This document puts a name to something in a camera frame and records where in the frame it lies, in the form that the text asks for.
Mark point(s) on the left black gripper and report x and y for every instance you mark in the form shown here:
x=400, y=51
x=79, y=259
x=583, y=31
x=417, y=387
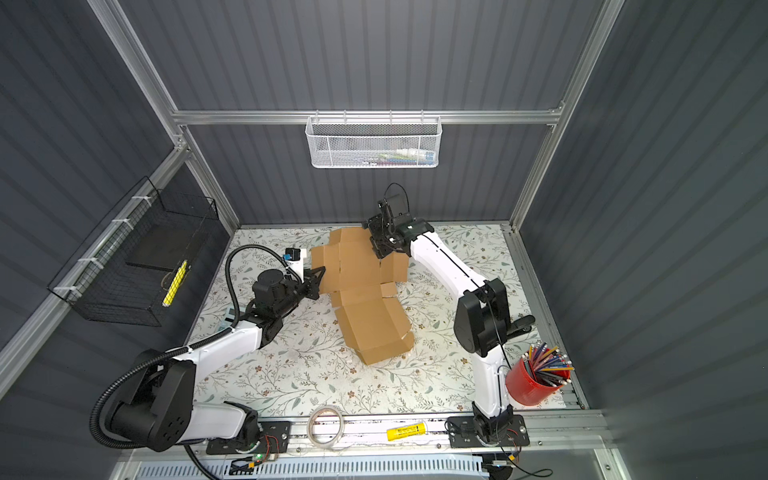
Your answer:
x=306, y=288

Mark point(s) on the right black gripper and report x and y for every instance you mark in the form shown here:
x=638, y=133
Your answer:
x=384, y=241

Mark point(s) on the brown cardboard box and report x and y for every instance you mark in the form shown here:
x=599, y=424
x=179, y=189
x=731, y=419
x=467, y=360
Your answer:
x=363, y=294

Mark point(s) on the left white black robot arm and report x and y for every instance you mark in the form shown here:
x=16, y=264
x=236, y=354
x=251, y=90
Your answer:
x=152, y=405

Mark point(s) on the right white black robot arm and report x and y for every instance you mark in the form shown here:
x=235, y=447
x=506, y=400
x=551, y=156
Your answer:
x=482, y=323

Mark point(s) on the teal calculator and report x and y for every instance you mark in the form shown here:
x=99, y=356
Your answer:
x=229, y=317

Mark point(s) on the markers in white basket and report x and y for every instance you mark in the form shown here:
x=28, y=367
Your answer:
x=403, y=157

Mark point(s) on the floral table mat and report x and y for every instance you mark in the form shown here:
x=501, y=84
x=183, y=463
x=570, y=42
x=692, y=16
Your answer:
x=309, y=365

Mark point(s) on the yellow striped marker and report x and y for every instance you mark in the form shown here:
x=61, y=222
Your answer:
x=175, y=284

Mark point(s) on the black flat pad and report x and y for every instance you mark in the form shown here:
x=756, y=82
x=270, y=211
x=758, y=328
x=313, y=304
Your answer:
x=164, y=248

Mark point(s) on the clear tape roll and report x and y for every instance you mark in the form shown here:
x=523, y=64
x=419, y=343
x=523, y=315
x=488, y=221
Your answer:
x=325, y=427

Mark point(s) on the yellow label tag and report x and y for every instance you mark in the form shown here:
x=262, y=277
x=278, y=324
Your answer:
x=406, y=431

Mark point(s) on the white vented strip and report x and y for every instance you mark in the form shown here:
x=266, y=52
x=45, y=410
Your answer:
x=360, y=467

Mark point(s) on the red pencil cup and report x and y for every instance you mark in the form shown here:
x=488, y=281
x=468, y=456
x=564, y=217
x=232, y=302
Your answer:
x=526, y=388

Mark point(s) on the coloured pencils bundle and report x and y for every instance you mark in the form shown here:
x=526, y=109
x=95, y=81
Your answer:
x=547, y=366

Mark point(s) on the white wire mesh basket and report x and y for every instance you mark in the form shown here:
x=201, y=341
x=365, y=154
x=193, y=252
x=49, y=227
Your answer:
x=339, y=144

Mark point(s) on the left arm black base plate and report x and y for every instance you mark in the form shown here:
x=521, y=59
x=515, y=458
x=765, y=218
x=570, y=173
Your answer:
x=273, y=437

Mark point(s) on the black wire basket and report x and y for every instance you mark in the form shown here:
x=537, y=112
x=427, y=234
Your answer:
x=133, y=271

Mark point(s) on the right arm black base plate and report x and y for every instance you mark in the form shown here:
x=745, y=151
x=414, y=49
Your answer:
x=463, y=433

